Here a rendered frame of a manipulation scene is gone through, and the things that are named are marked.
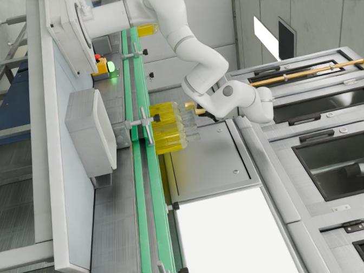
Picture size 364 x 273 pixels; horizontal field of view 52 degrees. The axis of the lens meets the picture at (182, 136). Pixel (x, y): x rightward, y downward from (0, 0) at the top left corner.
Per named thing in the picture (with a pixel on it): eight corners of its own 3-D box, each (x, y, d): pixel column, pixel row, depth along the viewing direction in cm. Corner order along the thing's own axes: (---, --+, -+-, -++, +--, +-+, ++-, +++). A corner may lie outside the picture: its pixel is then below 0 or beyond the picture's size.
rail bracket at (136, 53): (121, 62, 181) (148, 56, 182) (117, 47, 177) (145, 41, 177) (121, 58, 185) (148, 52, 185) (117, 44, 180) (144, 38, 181)
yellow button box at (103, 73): (92, 81, 165) (109, 77, 165) (87, 66, 161) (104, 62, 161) (93, 74, 171) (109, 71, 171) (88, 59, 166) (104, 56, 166)
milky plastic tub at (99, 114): (90, 179, 119) (116, 172, 120) (65, 121, 106) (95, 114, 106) (92, 145, 133) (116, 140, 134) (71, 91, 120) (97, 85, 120)
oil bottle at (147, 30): (126, 40, 248) (168, 31, 248) (124, 32, 244) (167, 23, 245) (126, 37, 252) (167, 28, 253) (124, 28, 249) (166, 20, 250)
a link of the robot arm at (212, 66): (164, 57, 122) (186, 90, 117) (193, 26, 116) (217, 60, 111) (187, 64, 134) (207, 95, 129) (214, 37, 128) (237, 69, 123)
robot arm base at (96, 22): (75, 16, 117) (123, 3, 118) (71, -8, 124) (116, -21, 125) (91, 52, 130) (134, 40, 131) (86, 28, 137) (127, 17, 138)
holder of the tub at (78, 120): (93, 190, 123) (117, 184, 123) (64, 121, 106) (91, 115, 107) (95, 157, 137) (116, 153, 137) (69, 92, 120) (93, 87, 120)
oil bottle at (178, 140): (136, 160, 146) (189, 148, 146) (132, 149, 143) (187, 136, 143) (135, 151, 151) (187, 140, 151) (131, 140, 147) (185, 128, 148)
